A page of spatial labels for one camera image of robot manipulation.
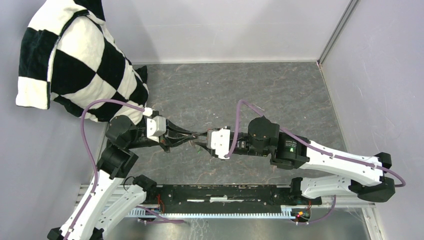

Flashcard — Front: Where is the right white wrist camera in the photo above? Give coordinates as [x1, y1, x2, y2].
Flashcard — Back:
[206, 128, 231, 160]

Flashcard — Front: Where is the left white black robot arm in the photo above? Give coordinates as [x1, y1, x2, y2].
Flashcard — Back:
[47, 114, 201, 240]

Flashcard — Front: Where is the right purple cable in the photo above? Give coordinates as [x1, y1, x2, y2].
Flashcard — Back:
[224, 99, 407, 226]

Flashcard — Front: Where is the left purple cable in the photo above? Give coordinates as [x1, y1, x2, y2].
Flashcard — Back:
[62, 98, 187, 240]

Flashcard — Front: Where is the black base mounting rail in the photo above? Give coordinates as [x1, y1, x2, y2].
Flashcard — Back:
[143, 184, 322, 214]

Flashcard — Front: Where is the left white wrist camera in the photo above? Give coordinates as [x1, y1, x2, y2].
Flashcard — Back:
[142, 107, 167, 143]

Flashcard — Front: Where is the black white checkered cloth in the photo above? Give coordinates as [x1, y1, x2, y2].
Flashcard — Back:
[15, 0, 149, 124]

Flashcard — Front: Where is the purple cable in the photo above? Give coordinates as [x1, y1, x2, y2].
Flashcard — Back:
[224, 99, 407, 226]
[62, 98, 187, 240]

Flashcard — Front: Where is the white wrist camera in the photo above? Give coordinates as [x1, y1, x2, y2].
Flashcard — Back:
[142, 107, 167, 143]
[206, 128, 231, 160]

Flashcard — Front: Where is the metal key holder red handle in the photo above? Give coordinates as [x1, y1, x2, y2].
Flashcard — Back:
[188, 133, 209, 146]

